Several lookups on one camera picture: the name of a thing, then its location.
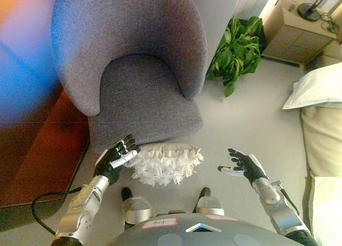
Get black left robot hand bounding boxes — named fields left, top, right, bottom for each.
left=92, top=134, right=142, bottom=187

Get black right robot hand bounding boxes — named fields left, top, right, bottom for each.
left=217, top=148, right=269, bottom=188

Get white fringed pillow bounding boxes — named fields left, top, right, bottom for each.
left=125, top=142, right=205, bottom=187

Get white bed pillow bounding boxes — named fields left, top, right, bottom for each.
left=282, top=63, right=342, bottom=110

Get silver left robot leg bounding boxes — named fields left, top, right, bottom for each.
left=120, top=186, right=152, bottom=225

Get silver robot leg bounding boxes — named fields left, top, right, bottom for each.
left=192, top=187, right=224, bottom=216
left=120, top=186, right=152, bottom=225

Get silver right robot leg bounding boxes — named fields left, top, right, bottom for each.
left=192, top=187, right=224, bottom=216

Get red-brown wooden cabinet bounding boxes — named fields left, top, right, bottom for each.
left=0, top=0, right=90, bottom=208

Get grey fabric armchair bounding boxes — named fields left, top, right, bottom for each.
left=51, top=0, right=209, bottom=156

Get cream bed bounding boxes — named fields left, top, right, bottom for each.
left=300, top=101, right=342, bottom=246

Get grey robot torso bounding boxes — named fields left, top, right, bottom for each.
left=106, top=212, right=305, bottom=246

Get green potted plant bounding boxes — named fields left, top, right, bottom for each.
left=205, top=15, right=264, bottom=98

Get beige nightstand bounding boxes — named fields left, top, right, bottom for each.
left=260, top=0, right=339, bottom=65

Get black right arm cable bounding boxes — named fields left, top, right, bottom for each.
left=277, top=181, right=300, bottom=217

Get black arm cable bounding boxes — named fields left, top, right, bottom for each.
left=31, top=186, right=82, bottom=235
left=277, top=181, right=300, bottom=217

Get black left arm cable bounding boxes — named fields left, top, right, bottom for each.
left=31, top=186, right=82, bottom=235

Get tangled black cables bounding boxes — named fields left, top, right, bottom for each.
left=319, top=12, right=340, bottom=33

